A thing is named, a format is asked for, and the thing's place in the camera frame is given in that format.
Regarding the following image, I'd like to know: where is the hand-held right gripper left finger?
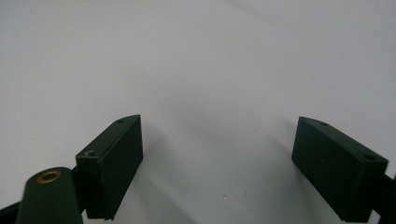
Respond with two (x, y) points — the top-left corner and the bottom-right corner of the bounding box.
(75, 114), (145, 221)

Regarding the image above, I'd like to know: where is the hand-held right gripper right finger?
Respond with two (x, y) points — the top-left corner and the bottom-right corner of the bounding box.
(290, 116), (389, 224)

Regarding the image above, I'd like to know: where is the white table mat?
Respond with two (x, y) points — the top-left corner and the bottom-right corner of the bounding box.
(0, 0), (396, 224)

